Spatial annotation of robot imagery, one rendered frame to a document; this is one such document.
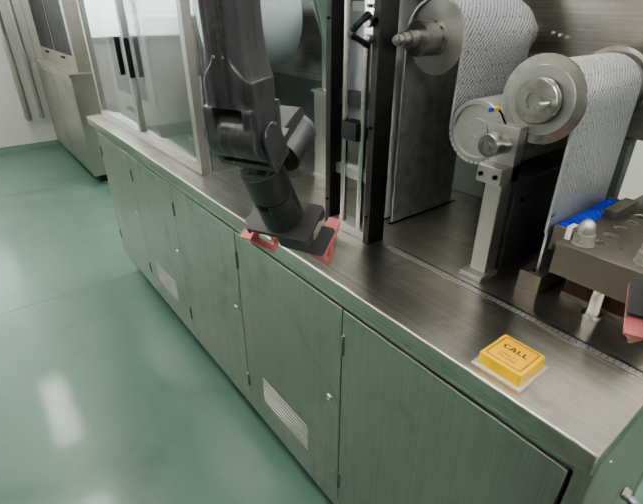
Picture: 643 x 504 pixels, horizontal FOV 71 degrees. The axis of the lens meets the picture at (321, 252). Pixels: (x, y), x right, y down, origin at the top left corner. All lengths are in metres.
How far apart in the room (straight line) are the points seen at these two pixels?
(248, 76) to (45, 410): 1.84
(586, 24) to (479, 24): 0.29
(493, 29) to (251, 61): 0.65
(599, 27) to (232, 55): 0.89
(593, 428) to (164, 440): 1.47
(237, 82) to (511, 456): 0.68
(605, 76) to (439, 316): 0.50
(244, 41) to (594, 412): 0.65
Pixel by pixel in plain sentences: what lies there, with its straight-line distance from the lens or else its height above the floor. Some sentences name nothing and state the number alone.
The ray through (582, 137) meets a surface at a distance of 0.92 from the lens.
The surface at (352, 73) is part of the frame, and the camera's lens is 1.05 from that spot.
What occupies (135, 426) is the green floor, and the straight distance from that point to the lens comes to 1.95.
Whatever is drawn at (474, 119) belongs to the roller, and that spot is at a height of 1.20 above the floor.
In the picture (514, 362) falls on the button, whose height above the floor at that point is 0.92.
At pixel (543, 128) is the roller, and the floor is 1.21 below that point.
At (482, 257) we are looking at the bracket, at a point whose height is 0.94.
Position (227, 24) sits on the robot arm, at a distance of 0.49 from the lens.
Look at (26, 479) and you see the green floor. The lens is 1.96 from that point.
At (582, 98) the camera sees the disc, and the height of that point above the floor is 1.26.
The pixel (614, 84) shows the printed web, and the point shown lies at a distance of 0.98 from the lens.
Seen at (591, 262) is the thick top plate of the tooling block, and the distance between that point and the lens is 0.87.
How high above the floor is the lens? 1.39
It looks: 29 degrees down
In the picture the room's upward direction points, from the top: straight up
